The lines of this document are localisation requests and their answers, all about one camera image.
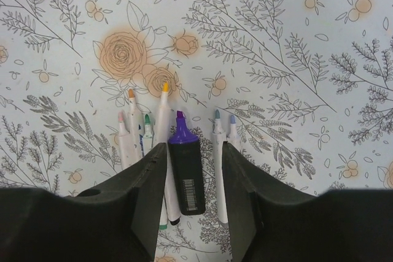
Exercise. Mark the grey cap marker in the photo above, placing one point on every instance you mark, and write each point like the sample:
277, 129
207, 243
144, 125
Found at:
218, 138

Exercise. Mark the floral tablecloth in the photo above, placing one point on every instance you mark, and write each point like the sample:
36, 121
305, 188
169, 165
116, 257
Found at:
309, 83

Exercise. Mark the pink cap marker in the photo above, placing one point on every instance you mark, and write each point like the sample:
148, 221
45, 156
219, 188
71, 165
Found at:
125, 143

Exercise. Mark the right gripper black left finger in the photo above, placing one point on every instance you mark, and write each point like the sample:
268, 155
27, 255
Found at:
116, 220

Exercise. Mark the orange cap marker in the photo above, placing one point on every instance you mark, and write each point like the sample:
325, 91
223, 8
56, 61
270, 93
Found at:
135, 126

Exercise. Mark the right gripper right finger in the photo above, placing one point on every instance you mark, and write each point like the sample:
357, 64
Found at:
271, 221

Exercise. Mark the purple cap marker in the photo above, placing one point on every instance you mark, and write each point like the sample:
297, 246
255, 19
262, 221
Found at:
184, 150

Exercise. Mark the green cap marker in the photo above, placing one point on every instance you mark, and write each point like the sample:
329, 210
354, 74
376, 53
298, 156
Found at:
147, 140

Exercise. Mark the lilac cap marker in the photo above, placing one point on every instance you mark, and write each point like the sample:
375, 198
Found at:
233, 136

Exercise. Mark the yellow cap marker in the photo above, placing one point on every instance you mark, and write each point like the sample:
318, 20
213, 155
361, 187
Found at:
170, 211

